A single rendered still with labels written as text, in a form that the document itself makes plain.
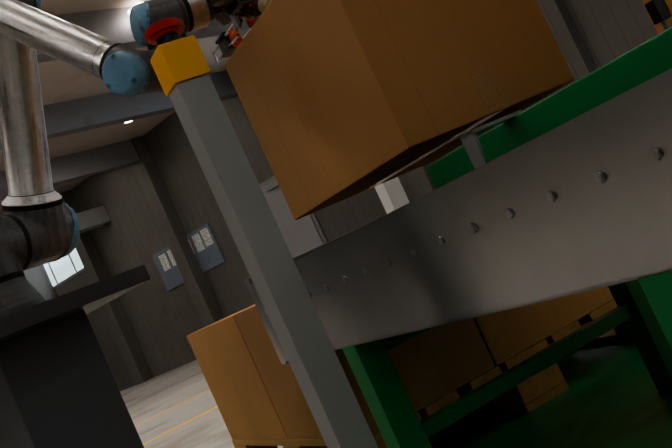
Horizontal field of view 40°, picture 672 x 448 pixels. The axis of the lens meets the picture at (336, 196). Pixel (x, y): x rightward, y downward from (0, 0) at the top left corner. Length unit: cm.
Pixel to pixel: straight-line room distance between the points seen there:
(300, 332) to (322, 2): 60
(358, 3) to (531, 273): 66
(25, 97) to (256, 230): 107
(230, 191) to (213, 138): 9
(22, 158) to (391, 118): 112
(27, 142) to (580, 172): 165
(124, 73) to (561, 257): 109
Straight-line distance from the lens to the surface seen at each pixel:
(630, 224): 106
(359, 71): 167
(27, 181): 246
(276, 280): 151
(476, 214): 126
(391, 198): 581
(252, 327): 271
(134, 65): 195
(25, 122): 244
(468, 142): 127
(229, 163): 152
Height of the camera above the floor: 56
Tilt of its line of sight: 4 degrees up
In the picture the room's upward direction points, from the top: 25 degrees counter-clockwise
